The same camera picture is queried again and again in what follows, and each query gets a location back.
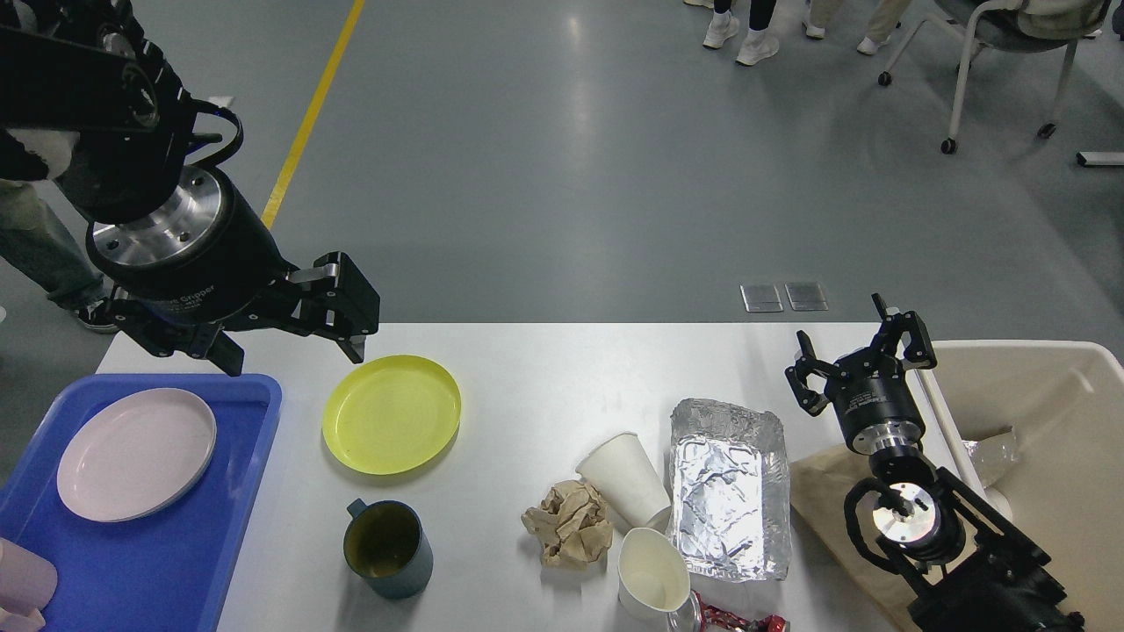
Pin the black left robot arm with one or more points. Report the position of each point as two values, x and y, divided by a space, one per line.
91 103

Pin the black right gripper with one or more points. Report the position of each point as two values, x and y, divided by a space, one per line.
878 399

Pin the lying white paper cup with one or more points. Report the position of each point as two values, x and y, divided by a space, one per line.
624 474

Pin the right floor socket plate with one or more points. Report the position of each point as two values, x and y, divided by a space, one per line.
806 297

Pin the crumpled brown paper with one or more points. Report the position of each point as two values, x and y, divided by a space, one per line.
571 525

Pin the floor socket plate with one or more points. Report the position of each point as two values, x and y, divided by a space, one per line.
761 298
806 297

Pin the white bar on floor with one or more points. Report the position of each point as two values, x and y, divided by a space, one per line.
1100 159

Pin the blue plastic tray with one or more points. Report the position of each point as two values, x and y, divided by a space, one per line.
166 572

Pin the aluminium foil tray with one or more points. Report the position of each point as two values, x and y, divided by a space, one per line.
730 482

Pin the yellow plate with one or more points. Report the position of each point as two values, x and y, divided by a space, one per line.
392 416

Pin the pink plate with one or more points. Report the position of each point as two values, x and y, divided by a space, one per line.
137 456

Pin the left floor socket plate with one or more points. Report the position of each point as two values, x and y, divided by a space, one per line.
761 298

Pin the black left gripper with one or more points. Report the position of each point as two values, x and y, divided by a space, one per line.
203 256

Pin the brown paper bag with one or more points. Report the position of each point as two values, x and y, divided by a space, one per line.
818 487

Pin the person in jeans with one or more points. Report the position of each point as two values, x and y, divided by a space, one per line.
37 244

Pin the pink mug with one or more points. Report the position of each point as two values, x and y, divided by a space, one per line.
28 583

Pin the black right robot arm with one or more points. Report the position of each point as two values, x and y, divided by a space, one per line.
969 567

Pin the beige plastic bin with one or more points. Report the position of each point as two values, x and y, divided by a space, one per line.
1064 402

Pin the upright white paper cup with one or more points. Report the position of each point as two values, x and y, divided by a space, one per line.
652 576

